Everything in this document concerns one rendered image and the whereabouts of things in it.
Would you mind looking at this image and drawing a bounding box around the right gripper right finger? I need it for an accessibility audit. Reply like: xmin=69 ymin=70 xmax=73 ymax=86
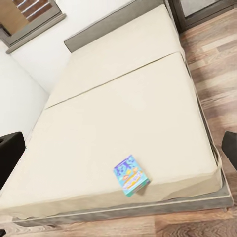
xmin=221 ymin=131 xmax=237 ymax=171

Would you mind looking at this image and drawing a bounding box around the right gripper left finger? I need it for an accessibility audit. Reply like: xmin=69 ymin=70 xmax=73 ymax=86
xmin=0 ymin=131 xmax=26 ymax=192

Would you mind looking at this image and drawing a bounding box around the board game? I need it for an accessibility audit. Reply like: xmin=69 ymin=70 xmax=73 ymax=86
xmin=113 ymin=155 xmax=149 ymax=197

